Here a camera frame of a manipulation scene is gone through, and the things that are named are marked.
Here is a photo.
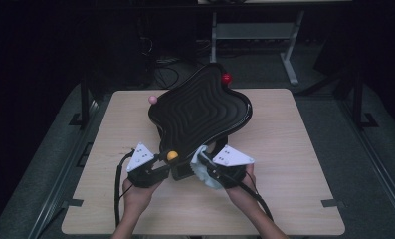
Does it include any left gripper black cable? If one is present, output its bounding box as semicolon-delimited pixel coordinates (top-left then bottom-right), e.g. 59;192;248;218
114;148;135;228

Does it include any black tape piece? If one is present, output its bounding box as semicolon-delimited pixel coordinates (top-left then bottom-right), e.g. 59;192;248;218
64;198;85;207
320;198;340;208

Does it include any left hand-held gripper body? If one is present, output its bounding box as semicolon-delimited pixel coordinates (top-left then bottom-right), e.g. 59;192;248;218
125;142;171;189

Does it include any black metal stand post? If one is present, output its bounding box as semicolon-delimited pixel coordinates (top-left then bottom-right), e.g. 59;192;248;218
69;74;94;128
348;71;380;131

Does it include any person's right hand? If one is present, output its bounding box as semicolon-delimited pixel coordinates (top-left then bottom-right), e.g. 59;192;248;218
224;163;258;208

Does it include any person's left hand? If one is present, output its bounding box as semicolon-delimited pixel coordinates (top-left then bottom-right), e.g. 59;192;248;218
121;177;163;217

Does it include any black wavy tray stand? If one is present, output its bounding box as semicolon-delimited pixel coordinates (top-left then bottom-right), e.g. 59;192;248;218
147;62;254;182

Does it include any light blue cloth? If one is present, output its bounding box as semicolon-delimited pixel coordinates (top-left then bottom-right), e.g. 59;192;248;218
189;144;226;191

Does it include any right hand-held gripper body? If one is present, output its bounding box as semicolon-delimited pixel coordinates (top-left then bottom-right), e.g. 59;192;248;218
204;144;256;190

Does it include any grey metal table frame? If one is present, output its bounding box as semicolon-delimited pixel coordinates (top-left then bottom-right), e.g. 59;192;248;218
209;10;305;87

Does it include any grey metal floor rail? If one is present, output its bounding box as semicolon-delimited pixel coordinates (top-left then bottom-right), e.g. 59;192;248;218
27;99;99;239
337;96;395;230

